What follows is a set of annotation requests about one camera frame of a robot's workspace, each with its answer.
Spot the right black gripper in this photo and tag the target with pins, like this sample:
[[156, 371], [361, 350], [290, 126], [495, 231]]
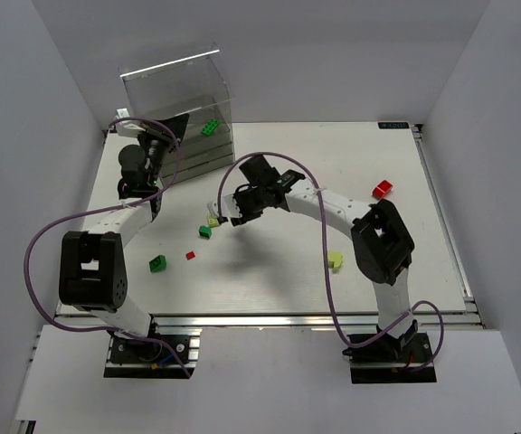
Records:
[[237, 221]]

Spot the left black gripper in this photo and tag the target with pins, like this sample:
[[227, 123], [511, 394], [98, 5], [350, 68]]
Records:
[[165, 136]]

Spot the green small lego brick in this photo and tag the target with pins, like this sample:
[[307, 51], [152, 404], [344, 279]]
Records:
[[205, 232]]

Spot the green long lego brick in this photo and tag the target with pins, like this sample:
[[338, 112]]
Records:
[[209, 127]]

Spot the clear plastic drawer container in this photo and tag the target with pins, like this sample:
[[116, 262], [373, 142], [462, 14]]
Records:
[[191, 81]]

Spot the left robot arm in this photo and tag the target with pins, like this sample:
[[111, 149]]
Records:
[[93, 276]]

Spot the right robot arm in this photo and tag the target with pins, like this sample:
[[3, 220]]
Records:
[[382, 244]]

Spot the yellow square lego brick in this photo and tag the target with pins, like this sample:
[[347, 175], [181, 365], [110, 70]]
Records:
[[212, 222]]

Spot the green square lego brick left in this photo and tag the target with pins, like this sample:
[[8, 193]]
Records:
[[157, 264]]

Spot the yellow lego brick right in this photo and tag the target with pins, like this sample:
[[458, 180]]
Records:
[[335, 260]]

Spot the large red lego brick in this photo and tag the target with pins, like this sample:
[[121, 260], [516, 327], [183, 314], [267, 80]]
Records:
[[382, 189]]

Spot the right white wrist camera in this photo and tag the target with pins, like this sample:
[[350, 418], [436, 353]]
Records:
[[225, 207]]

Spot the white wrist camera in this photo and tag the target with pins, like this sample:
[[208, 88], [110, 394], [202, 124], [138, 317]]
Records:
[[225, 207], [126, 128]]

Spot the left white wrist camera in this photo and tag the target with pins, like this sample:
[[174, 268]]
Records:
[[126, 128]]

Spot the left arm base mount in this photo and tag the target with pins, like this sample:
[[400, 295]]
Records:
[[173, 355]]

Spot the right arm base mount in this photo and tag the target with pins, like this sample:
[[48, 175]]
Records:
[[379, 363]]

